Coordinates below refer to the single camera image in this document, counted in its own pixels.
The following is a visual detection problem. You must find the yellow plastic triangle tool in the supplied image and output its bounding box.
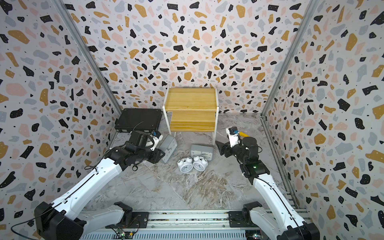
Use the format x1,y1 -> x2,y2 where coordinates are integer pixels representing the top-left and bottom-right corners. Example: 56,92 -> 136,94
239,132 -> 249,138

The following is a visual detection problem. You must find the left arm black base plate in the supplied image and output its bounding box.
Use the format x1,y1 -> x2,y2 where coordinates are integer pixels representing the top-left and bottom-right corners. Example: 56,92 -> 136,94
105,212 -> 150,229

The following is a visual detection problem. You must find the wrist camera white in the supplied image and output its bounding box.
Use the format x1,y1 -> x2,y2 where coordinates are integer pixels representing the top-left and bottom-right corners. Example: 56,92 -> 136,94
226,127 -> 240,148
151,131 -> 163,151

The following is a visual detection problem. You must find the white twin-bell clock right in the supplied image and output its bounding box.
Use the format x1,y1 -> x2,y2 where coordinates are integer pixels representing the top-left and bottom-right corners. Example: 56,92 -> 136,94
193,156 -> 208,172

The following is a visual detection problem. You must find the wooden two-tier shelf white frame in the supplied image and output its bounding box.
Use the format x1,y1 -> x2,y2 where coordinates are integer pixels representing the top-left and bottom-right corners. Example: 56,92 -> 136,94
163,88 -> 219,144

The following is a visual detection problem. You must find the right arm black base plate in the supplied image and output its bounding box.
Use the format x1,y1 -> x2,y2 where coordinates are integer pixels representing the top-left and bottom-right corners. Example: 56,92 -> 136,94
228,211 -> 258,228

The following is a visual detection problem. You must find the white twin-bell clock left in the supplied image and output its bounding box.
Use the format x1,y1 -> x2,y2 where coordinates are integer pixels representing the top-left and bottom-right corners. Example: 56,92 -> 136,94
177,157 -> 194,173

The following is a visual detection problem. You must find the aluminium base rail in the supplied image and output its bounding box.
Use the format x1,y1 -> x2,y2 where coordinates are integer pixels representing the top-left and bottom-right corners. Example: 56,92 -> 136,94
59,209 -> 314,240

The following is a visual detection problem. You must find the black case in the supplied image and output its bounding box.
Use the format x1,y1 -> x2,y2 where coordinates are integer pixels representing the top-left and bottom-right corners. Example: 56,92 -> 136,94
115,108 -> 163,133

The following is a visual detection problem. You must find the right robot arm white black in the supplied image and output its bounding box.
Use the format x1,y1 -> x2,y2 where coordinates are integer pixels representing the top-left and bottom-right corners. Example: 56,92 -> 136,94
216,136 -> 320,240

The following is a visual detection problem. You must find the white twin-bell clock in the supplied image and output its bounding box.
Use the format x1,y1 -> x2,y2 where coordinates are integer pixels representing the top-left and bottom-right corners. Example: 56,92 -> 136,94
193,156 -> 208,172
177,157 -> 194,173

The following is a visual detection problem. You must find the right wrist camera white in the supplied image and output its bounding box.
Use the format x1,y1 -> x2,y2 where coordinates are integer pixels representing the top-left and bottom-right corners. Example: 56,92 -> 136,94
226,127 -> 240,148

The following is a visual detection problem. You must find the grey square alarm clock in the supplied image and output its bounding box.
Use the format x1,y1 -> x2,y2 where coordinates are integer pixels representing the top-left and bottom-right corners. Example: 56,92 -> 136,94
190,145 -> 214,161
159,135 -> 177,163

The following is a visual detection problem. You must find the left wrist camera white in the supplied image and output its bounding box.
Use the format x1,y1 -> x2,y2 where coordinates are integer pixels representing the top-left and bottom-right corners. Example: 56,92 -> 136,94
151,131 -> 163,151

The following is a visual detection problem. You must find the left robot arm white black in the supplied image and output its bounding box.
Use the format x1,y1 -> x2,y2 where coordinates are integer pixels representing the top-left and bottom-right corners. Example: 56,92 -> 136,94
35,131 -> 165,240

